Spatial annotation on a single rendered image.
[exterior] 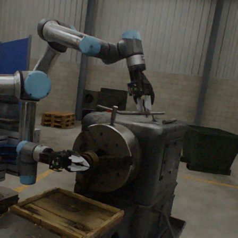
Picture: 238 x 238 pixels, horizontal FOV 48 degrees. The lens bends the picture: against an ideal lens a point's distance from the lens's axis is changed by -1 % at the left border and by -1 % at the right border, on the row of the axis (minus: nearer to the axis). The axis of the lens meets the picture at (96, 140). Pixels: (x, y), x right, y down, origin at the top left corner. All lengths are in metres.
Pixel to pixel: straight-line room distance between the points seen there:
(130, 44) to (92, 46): 0.16
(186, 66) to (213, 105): 1.83
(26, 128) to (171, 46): 10.38
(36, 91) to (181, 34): 10.57
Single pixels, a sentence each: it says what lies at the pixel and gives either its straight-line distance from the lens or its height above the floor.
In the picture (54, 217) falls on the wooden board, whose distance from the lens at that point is 1.09.
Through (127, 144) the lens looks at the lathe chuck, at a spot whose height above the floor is 1.17.
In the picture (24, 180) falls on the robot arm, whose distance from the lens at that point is 1.26.
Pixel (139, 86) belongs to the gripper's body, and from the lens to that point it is 1.11.
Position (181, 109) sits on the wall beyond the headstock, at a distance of 11.22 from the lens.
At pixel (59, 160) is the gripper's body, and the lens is 1.08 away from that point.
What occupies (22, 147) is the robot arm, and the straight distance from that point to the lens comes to 1.24.
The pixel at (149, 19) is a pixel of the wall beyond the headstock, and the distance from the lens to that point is 11.73.
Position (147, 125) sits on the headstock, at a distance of 1.32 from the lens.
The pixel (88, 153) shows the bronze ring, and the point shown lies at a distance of 1.13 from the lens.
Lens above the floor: 1.38
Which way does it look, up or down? 10 degrees down
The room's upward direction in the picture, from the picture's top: 7 degrees clockwise
